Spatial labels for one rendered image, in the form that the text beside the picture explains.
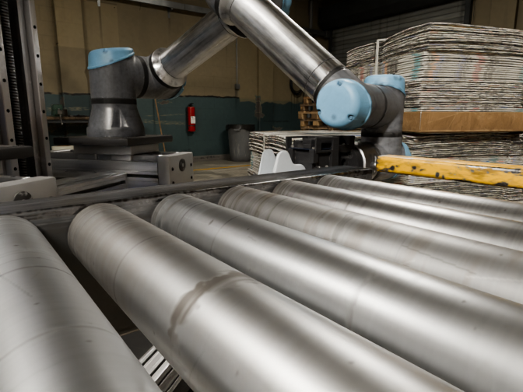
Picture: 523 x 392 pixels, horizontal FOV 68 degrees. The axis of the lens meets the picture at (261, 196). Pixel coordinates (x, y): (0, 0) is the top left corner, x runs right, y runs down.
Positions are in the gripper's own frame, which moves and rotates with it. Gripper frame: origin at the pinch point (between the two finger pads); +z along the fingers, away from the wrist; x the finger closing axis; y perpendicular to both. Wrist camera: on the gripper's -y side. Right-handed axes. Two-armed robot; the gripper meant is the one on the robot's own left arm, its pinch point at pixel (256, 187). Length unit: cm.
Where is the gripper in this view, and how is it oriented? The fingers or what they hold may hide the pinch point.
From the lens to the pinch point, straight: 57.2
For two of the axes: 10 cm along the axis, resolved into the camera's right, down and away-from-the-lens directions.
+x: 6.1, 1.5, -7.8
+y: 0.0, -9.8, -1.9
